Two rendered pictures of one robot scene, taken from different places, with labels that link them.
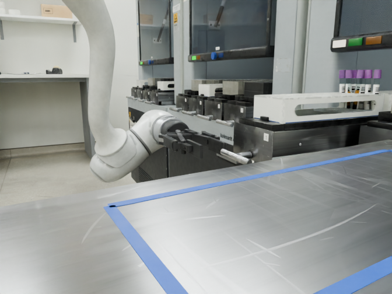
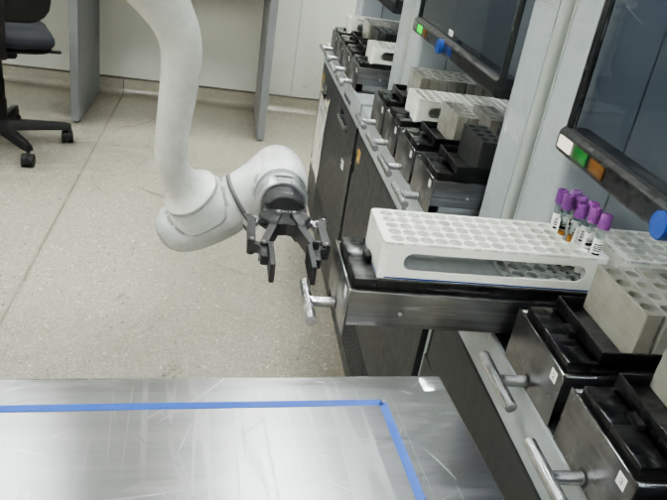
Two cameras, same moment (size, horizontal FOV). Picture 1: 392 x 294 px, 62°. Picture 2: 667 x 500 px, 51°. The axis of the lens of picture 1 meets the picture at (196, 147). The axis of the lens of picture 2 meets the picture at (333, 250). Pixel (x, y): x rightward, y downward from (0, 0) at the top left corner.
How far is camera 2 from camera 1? 44 cm
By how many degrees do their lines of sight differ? 19
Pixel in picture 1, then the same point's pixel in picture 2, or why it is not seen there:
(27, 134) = (156, 57)
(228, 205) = (65, 442)
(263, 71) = not seen: hidden behind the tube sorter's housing
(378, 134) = (528, 335)
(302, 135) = (405, 303)
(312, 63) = (543, 149)
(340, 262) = not seen: outside the picture
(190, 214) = (20, 444)
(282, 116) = (379, 267)
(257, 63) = not seen: hidden behind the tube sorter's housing
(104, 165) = (173, 227)
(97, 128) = (164, 173)
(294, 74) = (520, 153)
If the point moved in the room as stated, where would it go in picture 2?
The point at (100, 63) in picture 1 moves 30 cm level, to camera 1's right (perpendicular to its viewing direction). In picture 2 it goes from (172, 84) to (360, 130)
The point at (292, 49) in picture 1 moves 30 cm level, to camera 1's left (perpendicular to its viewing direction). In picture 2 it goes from (529, 106) to (345, 65)
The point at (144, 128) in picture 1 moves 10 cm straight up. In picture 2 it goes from (246, 182) to (251, 127)
